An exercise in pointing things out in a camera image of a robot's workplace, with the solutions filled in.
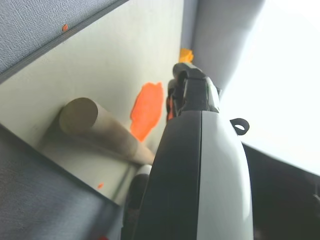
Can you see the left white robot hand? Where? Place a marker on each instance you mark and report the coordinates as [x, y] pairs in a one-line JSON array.
[[200, 175]]

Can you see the wooden rolling pin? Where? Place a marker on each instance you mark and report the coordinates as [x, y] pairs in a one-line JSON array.
[[100, 130]]

